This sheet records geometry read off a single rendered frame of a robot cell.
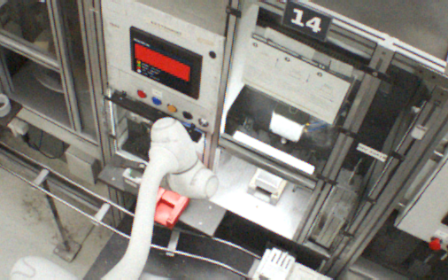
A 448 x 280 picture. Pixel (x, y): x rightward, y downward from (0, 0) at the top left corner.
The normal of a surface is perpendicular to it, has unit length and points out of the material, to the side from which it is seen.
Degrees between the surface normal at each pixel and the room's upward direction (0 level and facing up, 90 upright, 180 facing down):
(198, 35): 90
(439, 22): 0
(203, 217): 0
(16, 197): 0
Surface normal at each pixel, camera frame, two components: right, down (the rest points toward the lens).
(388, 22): 0.10, -0.56
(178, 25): -0.44, 0.72
